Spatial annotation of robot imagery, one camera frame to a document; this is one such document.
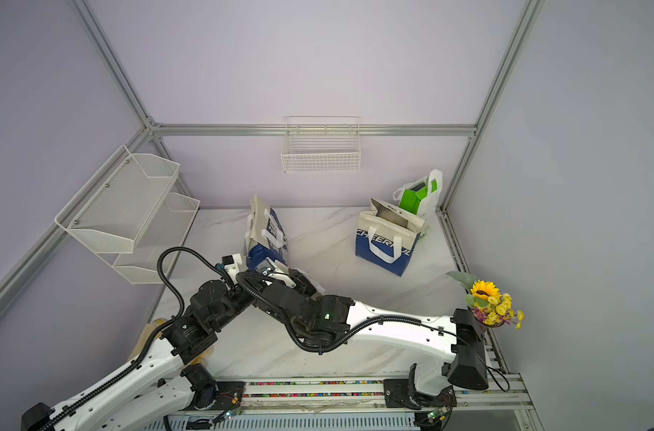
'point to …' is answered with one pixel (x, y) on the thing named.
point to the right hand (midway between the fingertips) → (289, 278)
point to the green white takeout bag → (419, 197)
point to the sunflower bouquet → (487, 303)
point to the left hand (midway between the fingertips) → (280, 271)
